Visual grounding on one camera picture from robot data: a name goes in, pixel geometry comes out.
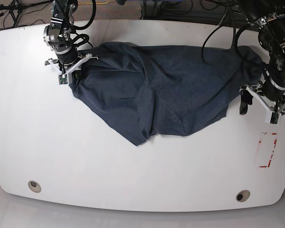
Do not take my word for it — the right table cable grommet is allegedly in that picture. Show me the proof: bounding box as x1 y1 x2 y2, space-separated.
236 190 250 202

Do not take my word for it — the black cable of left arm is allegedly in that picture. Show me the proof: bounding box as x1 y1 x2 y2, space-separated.
201 7 250 66

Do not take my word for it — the black tripod stand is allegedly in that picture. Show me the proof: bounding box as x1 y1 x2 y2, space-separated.
0 0 52 28

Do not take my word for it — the table cable grommet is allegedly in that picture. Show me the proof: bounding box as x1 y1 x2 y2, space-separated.
28 180 41 193
236 190 250 202

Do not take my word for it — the red tape rectangle marking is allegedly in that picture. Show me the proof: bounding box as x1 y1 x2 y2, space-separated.
256 132 277 168

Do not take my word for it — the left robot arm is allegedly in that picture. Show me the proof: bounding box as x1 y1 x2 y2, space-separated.
234 0 285 124

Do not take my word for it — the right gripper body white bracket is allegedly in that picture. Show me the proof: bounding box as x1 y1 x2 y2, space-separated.
45 47 98 85

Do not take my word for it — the dark blue T-shirt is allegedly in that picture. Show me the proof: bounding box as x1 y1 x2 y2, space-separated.
70 42 263 146

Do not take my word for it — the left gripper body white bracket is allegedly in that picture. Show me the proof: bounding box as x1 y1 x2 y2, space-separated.
240 78 285 117

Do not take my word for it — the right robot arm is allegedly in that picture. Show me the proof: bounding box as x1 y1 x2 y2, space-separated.
43 0 98 85

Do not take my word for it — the left table cable grommet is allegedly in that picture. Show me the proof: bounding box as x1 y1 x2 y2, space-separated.
28 180 41 193

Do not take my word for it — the yellow cable on floor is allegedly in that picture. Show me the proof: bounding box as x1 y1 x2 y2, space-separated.
82 0 110 7

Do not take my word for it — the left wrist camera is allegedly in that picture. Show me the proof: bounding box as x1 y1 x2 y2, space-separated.
265 112 281 125

